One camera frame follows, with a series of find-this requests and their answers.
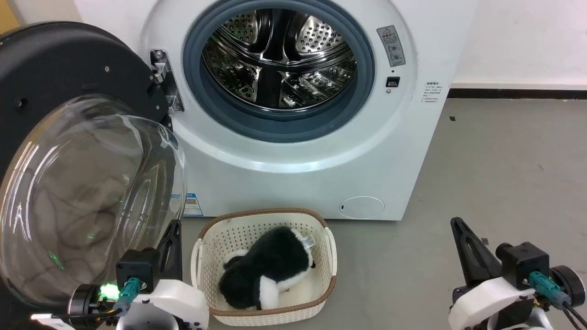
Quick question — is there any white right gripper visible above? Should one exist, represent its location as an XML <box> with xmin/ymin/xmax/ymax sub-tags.
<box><xmin>448</xmin><ymin>217</ymin><xmax>536</xmax><ymax>330</ymax></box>

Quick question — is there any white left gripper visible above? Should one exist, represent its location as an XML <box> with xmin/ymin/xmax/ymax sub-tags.
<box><xmin>116</xmin><ymin>220</ymin><xmax>210</xmax><ymax>330</ymax></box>

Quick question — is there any white front-load washing machine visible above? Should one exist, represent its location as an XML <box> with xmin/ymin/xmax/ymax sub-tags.
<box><xmin>73</xmin><ymin>0</ymin><xmax>480</xmax><ymax>221</ymax></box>

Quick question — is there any metal door hinge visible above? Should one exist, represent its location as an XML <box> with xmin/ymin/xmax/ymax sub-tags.
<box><xmin>150</xmin><ymin>49</ymin><xmax>185</xmax><ymax>115</ymax></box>

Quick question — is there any black round glass washer door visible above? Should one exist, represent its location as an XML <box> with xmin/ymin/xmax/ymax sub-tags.
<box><xmin>0</xmin><ymin>21</ymin><xmax>187</xmax><ymax>330</ymax></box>

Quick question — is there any blue energy label sticker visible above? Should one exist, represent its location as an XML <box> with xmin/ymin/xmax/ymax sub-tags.
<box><xmin>183</xmin><ymin>193</ymin><xmax>204</xmax><ymax>217</ymax></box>

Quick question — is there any black and white plush toy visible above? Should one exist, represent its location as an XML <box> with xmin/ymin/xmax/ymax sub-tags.
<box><xmin>219</xmin><ymin>225</ymin><xmax>316</xmax><ymax>311</ymax></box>

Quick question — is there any round white filter cover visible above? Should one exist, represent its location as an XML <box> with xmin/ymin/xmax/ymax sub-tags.
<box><xmin>339</xmin><ymin>196</ymin><xmax>386</xmax><ymax>220</ymax></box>

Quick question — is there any cream plastic laundry basket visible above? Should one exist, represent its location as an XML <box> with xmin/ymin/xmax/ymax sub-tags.
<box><xmin>191</xmin><ymin>208</ymin><xmax>338</xmax><ymax>327</ymax></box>

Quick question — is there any grey warning sticker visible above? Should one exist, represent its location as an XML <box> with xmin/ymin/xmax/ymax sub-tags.
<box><xmin>377</xmin><ymin>25</ymin><xmax>407</xmax><ymax>68</ymax></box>

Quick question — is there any stainless steel washer drum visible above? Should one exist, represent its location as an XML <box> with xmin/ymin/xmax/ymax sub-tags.
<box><xmin>202</xmin><ymin>8</ymin><xmax>358</xmax><ymax>111</ymax></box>

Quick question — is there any yellow wooden panel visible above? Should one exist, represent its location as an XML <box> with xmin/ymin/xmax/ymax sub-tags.
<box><xmin>0</xmin><ymin>0</ymin><xmax>22</xmax><ymax>35</ymax></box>

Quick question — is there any teal left camera cable plug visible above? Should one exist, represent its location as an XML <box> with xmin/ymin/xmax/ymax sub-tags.
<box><xmin>113</xmin><ymin>277</ymin><xmax>141</xmax><ymax>313</ymax></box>

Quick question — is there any teal camera cable plug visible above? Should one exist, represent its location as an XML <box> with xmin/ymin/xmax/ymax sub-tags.
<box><xmin>529</xmin><ymin>271</ymin><xmax>572</xmax><ymax>309</ymax></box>
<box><xmin>113</xmin><ymin>277</ymin><xmax>141</xmax><ymax>313</ymax></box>

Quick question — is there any teal right camera cable plug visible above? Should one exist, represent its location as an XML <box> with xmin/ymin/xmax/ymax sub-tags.
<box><xmin>529</xmin><ymin>271</ymin><xmax>572</xmax><ymax>309</ymax></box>

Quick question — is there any black wall baseboard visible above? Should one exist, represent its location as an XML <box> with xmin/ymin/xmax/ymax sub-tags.
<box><xmin>447</xmin><ymin>88</ymin><xmax>587</xmax><ymax>100</ymax></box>

